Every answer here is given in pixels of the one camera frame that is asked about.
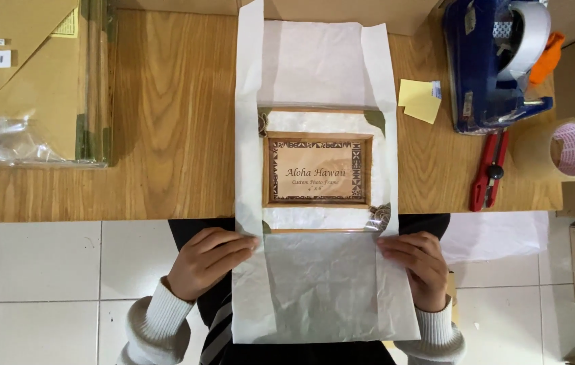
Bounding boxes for orange cloth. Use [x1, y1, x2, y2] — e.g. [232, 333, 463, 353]
[529, 31, 566, 87]

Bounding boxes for white tape roll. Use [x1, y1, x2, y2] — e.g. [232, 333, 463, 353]
[495, 0, 553, 83]

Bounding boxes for white tissue wrapping paper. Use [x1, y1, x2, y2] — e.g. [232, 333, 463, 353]
[231, 0, 421, 344]

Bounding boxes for white paper sheet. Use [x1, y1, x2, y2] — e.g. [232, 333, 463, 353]
[440, 211, 551, 265]

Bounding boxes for brown cardboard box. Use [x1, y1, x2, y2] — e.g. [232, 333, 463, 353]
[0, 0, 116, 165]

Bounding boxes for person's left hand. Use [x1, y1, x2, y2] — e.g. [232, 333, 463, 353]
[166, 227, 260, 303]

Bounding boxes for red utility knife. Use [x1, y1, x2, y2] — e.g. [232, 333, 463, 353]
[469, 130, 510, 213]

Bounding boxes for clear packing tape roll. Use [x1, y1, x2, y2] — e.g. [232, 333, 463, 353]
[511, 118, 575, 183]

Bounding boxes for wooden shell photo frame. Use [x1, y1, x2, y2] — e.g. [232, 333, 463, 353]
[257, 106, 392, 235]

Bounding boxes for person's right hand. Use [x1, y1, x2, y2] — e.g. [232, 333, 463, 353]
[377, 232, 449, 313]

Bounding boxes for blue tape dispenser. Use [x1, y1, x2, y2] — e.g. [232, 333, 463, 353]
[443, 0, 555, 136]

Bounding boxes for yellow sticky notes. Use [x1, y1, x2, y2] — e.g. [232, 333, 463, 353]
[398, 78, 442, 125]

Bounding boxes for clear plastic bag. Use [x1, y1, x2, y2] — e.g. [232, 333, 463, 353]
[0, 116, 111, 169]

